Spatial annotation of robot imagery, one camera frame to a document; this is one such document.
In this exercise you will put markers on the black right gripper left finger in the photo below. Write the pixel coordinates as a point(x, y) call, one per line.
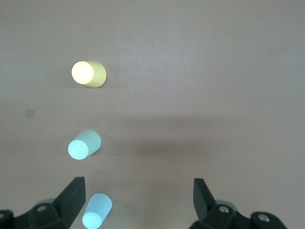
point(71, 200)

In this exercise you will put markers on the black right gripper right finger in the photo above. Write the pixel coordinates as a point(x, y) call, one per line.
point(202, 202)

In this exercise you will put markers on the yellow plastic cup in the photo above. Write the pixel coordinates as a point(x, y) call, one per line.
point(91, 75)

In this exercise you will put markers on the mint green plastic cup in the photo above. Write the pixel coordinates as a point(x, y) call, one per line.
point(87, 143)

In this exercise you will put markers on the brown table cover sheet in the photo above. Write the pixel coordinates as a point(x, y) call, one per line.
point(190, 71)

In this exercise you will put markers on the light blue plastic cup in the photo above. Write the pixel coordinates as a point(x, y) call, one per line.
point(97, 210)

